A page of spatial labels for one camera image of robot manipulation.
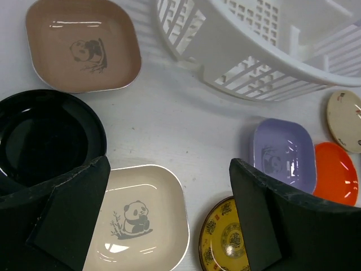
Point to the white plastic bin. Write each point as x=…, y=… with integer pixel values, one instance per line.
x=266, y=50

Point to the brown square panda plate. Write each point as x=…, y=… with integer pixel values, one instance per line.
x=82, y=46

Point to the cream square panda plate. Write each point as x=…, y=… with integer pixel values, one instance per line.
x=142, y=223

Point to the black round plate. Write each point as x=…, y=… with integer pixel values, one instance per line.
x=46, y=133

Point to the beige round floral plate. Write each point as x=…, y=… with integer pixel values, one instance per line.
x=343, y=118

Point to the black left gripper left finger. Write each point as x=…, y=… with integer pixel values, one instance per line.
x=49, y=226

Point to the yellow round patterned plate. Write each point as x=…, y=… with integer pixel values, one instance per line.
x=221, y=242

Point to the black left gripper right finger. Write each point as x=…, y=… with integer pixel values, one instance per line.
x=286, y=229

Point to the orange round plate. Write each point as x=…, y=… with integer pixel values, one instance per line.
x=337, y=179

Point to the purple square panda plate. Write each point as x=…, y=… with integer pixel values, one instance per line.
x=284, y=151

